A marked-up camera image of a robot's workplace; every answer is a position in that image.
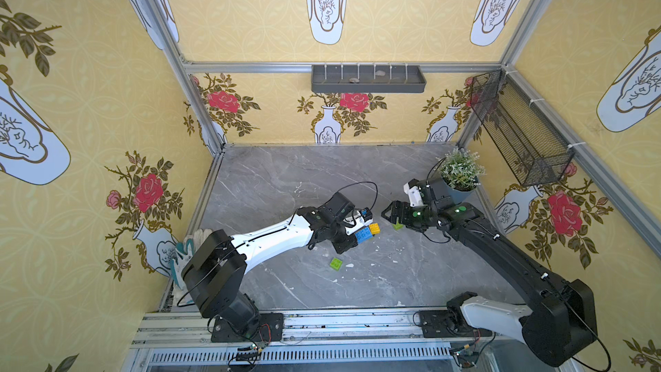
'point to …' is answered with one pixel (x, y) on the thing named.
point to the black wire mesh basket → (534, 151)
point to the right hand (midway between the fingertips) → (390, 219)
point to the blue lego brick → (363, 234)
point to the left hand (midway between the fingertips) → (355, 239)
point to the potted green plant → (460, 172)
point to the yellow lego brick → (374, 228)
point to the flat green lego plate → (336, 263)
